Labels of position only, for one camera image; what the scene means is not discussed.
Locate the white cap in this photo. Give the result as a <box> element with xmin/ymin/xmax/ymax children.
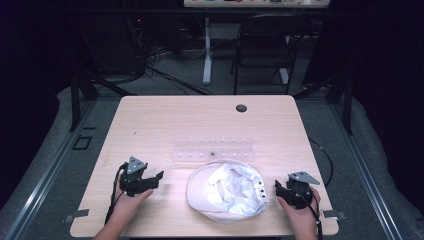
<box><xmin>186</xmin><ymin>158</ymin><xmax>270</xmax><ymax>224</ymax></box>

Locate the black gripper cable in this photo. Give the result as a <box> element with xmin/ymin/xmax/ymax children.
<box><xmin>290</xmin><ymin>184</ymin><xmax>324</xmax><ymax>240</ymax></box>
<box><xmin>104</xmin><ymin>162</ymin><xmax>129</xmax><ymax>225</ymax></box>

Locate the black folding chair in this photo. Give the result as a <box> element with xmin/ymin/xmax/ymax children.
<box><xmin>230</xmin><ymin>13</ymin><xmax>312</xmax><ymax>96</ymax></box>

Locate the black cable beside table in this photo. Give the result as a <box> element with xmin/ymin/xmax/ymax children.
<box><xmin>308</xmin><ymin>137</ymin><xmax>335</xmax><ymax>188</ymax></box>

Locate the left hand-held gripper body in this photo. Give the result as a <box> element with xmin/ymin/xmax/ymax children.
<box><xmin>118</xmin><ymin>155</ymin><xmax>150</xmax><ymax>197</ymax></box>

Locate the aluminium floor rail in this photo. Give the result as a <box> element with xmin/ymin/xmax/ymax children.
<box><xmin>2</xmin><ymin>99</ymin><xmax>98</xmax><ymax>240</ymax></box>
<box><xmin>328</xmin><ymin>99</ymin><xmax>404</xmax><ymax>240</ymax></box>

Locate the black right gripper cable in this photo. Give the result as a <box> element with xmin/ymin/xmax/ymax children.
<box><xmin>290</xmin><ymin>184</ymin><xmax>324</xmax><ymax>240</ymax></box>

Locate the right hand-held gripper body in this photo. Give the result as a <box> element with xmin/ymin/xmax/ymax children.
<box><xmin>283</xmin><ymin>171</ymin><xmax>321</xmax><ymax>211</ymax></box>

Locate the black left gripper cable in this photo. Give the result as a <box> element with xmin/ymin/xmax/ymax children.
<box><xmin>104</xmin><ymin>162</ymin><xmax>129</xmax><ymax>225</ymax></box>

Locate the bundle of black floor cables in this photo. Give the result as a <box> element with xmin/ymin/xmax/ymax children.
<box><xmin>124</xmin><ymin>16</ymin><xmax>214</xmax><ymax>96</ymax></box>

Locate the person's right hand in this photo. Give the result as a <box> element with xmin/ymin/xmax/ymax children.
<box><xmin>277</xmin><ymin>185</ymin><xmax>323</xmax><ymax>234</ymax></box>

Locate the black metal stand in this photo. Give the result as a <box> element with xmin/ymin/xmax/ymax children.
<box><xmin>293</xmin><ymin>66</ymin><xmax>354</xmax><ymax>136</ymax></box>
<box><xmin>68</xmin><ymin>64</ymin><xmax>138</xmax><ymax>132</ymax></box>

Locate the person's left hand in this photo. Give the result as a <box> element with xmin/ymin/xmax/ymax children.
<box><xmin>112</xmin><ymin>183</ymin><xmax>155</xmax><ymax>228</ymax></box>

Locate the clear acrylic rack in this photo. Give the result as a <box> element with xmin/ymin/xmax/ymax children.
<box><xmin>172</xmin><ymin>134</ymin><xmax>257</xmax><ymax>165</ymax></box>

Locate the grey tape strip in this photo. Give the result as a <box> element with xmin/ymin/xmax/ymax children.
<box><xmin>321</xmin><ymin>209</ymin><xmax>348</xmax><ymax>221</ymax></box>
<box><xmin>63</xmin><ymin>208</ymin><xmax>91</xmax><ymax>224</ymax></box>

